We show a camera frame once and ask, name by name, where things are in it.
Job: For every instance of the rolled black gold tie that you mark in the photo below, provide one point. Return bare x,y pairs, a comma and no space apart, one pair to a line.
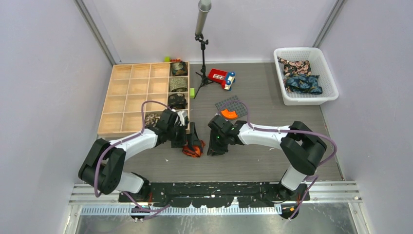
177,101

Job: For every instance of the red toy block car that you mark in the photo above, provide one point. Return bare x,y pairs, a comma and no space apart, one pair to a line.
223,78

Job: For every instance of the grey lego baseplate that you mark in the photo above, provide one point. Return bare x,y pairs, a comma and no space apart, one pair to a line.
232,104

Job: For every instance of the orange navy striped tie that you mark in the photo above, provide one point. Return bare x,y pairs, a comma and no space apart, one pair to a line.
194,150

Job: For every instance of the blue patterned tie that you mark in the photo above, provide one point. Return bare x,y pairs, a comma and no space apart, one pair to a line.
303,84

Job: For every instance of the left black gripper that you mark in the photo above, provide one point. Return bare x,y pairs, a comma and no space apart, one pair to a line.
179,144

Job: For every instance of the rolled beige floral tie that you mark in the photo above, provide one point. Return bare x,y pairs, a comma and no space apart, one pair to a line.
151,119

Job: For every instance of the pink floral dark tie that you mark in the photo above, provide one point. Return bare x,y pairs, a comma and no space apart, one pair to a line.
292,68

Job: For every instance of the orange curved block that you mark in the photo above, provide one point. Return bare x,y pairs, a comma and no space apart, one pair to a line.
230,115

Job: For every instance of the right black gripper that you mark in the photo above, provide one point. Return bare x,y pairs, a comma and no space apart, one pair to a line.
215,149

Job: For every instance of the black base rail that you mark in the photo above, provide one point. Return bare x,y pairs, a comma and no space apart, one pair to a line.
215,194

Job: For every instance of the rolled olive patterned tie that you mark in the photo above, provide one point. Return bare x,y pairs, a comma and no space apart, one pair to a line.
178,84

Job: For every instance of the green and red small toys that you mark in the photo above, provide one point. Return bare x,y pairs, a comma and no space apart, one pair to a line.
169,59

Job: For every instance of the rolled dark tie top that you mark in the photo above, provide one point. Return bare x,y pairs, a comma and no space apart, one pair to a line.
179,69

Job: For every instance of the wooden compartment tray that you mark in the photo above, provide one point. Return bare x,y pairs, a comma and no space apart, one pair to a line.
135,90

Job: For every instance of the black tripod stand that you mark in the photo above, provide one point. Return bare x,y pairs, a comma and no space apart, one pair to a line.
204,79

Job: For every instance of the grey microphone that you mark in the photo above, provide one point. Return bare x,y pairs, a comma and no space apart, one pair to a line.
204,6

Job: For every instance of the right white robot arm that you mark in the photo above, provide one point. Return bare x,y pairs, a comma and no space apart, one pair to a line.
303,148

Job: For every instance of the white plastic basket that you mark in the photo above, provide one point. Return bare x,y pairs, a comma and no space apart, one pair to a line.
319,67

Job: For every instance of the green block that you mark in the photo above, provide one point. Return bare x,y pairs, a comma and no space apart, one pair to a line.
192,93

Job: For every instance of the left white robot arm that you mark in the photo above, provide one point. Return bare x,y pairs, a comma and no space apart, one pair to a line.
104,163

